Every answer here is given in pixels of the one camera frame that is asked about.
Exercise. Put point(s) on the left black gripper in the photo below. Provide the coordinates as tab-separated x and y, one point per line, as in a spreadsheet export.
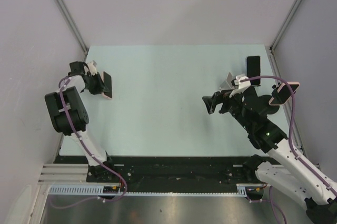
101	88

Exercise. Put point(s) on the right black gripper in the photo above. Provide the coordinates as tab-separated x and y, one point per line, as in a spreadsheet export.
219	97

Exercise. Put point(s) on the pink case phone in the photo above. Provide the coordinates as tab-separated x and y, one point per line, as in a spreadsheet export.
108	89

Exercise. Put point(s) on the white phone stand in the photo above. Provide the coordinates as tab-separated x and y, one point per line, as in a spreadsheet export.
228	84

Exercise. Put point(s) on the black phone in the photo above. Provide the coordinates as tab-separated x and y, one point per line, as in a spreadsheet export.
253	66

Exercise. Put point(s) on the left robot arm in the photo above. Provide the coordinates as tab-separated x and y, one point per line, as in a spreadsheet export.
69	115

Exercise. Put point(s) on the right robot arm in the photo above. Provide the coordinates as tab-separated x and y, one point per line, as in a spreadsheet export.
304	183

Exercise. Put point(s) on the black rectangular phone stand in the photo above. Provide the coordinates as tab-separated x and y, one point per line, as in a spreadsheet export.
250	95

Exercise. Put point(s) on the black round base stand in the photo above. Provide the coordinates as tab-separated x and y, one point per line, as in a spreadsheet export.
268	109

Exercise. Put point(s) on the pink phone on round stand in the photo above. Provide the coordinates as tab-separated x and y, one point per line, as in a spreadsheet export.
281	93

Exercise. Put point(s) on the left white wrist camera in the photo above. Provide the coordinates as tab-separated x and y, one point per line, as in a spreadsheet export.
91	67

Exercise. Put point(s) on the right aluminium table rail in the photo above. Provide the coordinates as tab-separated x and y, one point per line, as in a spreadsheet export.
296	138

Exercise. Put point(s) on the right aluminium frame post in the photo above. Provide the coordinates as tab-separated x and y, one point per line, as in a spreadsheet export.
290	15

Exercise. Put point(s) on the aluminium frame post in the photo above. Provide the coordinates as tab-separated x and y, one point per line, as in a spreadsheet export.
61	5
290	15

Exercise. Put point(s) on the white slotted cable duct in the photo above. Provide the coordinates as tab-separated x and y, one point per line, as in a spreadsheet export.
221	190

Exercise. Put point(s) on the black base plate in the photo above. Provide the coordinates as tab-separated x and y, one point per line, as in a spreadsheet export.
171	172

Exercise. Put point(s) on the left aluminium frame post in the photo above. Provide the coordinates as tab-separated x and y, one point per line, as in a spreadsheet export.
61	5

